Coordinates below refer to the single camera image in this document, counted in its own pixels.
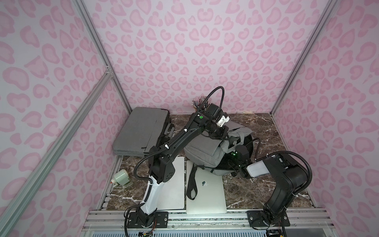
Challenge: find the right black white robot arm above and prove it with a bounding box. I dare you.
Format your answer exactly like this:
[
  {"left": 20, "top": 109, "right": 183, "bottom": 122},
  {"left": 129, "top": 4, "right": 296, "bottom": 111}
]
[{"left": 227, "top": 138, "right": 312, "bottom": 230}]

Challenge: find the bundle of pencils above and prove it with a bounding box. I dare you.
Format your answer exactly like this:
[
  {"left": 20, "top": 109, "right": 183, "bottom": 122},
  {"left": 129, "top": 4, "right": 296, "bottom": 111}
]
[{"left": 192, "top": 96, "right": 209, "bottom": 111}]

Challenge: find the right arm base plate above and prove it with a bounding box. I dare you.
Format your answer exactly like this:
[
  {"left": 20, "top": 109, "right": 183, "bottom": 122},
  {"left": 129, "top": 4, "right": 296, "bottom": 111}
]
[{"left": 246, "top": 210, "right": 290, "bottom": 229}]

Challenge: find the grey laptop bag with strap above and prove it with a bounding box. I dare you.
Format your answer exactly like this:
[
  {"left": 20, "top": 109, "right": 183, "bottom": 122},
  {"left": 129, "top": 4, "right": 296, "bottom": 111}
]
[{"left": 183, "top": 119, "right": 255, "bottom": 200}]

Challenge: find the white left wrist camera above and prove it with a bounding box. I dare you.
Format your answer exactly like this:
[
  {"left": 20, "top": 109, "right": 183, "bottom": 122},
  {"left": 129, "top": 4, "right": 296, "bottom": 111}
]
[{"left": 216, "top": 115, "right": 230, "bottom": 127}]

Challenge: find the aluminium front rail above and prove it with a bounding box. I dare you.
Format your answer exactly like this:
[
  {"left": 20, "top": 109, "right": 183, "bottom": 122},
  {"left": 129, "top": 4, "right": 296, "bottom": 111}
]
[{"left": 80, "top": 208, "right": 339, "bottom": 237}]

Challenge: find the grey laptop sleeve top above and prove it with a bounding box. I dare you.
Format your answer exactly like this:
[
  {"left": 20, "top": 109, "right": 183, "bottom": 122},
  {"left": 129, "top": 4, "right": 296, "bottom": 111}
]
[{"left": 113, "top": 107, "right": 173, "bottom": 157}]

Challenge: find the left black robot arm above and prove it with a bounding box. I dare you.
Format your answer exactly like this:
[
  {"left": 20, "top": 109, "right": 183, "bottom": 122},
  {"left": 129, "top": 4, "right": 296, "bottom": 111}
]
[{"left": 124, "top": 86, "right": 230, "bottom": 229}]

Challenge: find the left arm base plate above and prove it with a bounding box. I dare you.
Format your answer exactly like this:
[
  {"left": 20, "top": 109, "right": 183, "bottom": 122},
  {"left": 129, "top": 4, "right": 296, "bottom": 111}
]
[{"left": 125, "top": 211, "right": 168, "bottom": 229}]

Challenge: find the silver apple laptop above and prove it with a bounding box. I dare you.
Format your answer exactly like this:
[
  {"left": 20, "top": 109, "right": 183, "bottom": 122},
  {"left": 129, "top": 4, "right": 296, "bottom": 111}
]
[
  {"left": 158, "top": 157, "right": 185, "bottom": 210},
  {"left": 186, "top": 161, "right": 227, "bottom": 215}
]

